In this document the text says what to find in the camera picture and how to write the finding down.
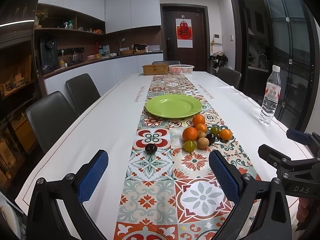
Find small orange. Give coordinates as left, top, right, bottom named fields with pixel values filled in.
left=219, top=129, right=233, bottom=141
left=195, top=123, right=208, bottom=133

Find green tomato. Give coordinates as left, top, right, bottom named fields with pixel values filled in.
left=210, top=126, right=220, bottom=136
left=183, top=140, right=196, bottom=153

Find dark plum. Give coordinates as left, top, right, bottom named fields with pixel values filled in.
left=206, top=133, right=216, bottom=145
left=145, top=143, right=158, bottom=154

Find brown longan large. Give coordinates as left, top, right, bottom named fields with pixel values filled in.
left=197, top=137, right=210, bottom=150

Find brown longan small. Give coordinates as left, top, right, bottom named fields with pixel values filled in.
left=197, top=131, right=206, bottom=139

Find large orange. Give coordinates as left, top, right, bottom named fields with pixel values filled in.
left=182, top=127, right=198, bottom=141

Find right hand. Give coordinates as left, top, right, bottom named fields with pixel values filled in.
left=296, top=198, right=319, bottom=223

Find clear water bottle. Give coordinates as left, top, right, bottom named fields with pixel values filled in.
left=259, top=65, right=281, bottom=126

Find black chair right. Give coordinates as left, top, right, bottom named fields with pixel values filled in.
left=216, top=67, right=242, bottom=89

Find black chair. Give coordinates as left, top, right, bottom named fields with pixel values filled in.
left=216, top=67, right=242, bottom=89
left=66, top=73, right=101, bottom=115
left=26, top=91, right=78, bottom=153

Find black chair near left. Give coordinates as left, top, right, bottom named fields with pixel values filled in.
left=26, top=91, right=78, bottom=153

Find glass sliding door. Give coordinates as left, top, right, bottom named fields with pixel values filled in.
left=264, top=0, right=318, bottom=131

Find patterned table runner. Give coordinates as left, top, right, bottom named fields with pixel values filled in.
left=113, top=74, right=262, bottom=240

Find white tablecloth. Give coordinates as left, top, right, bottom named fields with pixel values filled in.
left=16, top=72, right=311, bottom=239

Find green plate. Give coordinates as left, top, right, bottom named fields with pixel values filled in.
left=145, top=94, right=202, bottom=119

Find dark wooden door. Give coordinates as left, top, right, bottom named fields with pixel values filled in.
left=160, top=4, right=210, bottom=72

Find clear glass cup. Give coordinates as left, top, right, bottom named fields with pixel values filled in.
left=165, top=82, right=180, bottom=94

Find clear plastic fruit container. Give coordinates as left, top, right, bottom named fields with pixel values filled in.
left=169, top=64, right=194, bottom=75

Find black chair far end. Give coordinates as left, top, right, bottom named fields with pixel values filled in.
left=152, top=60, right=181, bottom=66

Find woven basket box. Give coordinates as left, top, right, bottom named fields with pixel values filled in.
left=143, top=64, right=169, bottom=75

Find white counter cabinet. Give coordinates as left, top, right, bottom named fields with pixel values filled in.
left=44, top=51, right=163, bottom=97

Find red calendar poster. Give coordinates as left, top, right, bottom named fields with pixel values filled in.
left=175, top=18, right=193, bottom=48

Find glass kettle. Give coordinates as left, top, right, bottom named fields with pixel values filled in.
left=72, top=51, right=83, bottom=64

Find black coffee machine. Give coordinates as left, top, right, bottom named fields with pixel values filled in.
left=40, top=38, right=59, bottom=75

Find white upper cabinets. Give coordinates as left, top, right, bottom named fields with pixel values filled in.
left=39, top=0, right=162, bottom=33

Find wall intercom panel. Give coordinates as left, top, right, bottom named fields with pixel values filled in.
left=213, top=34, right=222, bottom=44

